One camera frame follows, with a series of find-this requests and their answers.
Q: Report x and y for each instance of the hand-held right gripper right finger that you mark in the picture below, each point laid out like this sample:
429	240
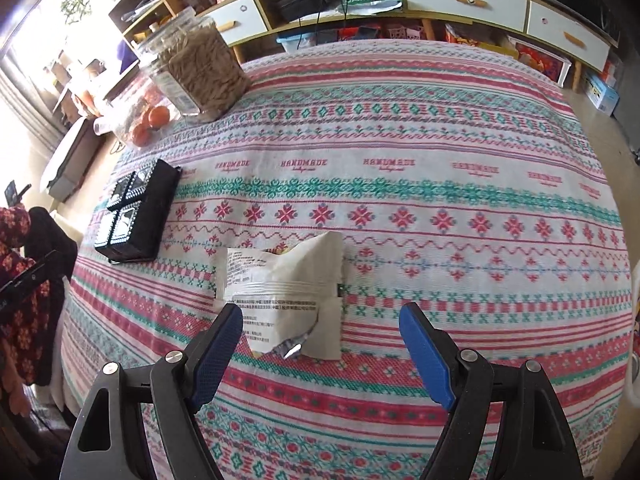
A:
425	355

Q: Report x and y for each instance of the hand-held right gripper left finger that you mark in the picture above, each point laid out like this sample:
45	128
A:
215	355

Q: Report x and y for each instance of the white snack packet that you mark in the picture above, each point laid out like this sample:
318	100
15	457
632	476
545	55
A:
290	280

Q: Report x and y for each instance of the person's left hand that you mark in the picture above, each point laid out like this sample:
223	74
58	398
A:
17	400

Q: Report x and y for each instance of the patterned red green tablecloth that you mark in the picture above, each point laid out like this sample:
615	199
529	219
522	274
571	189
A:
400	200

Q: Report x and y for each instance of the black studded box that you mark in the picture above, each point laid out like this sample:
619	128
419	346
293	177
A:
145	210

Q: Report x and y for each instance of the dark cloth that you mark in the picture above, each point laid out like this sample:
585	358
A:
57	260

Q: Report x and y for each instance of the orange fruit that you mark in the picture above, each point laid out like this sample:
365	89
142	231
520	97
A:
159	116
141	134

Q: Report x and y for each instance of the clear fruit container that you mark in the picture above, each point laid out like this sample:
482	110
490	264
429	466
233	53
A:
130	105

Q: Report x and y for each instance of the clear plastic snack jar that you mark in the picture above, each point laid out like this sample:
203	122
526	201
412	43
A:
200	70

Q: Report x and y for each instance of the white blue appliance box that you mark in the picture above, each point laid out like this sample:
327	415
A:
600	92

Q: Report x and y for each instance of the clear storage box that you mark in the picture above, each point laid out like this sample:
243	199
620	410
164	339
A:
542	60

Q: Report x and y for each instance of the colourful snack bag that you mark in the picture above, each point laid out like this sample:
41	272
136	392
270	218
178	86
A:
467	35

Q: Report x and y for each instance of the small white cabinet drawer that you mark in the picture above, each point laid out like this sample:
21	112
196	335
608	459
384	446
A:
240	20

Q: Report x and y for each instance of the wooden tv cabinet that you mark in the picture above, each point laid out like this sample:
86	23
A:
380	15

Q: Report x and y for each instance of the black device on shelf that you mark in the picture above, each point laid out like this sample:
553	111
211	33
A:
310	5

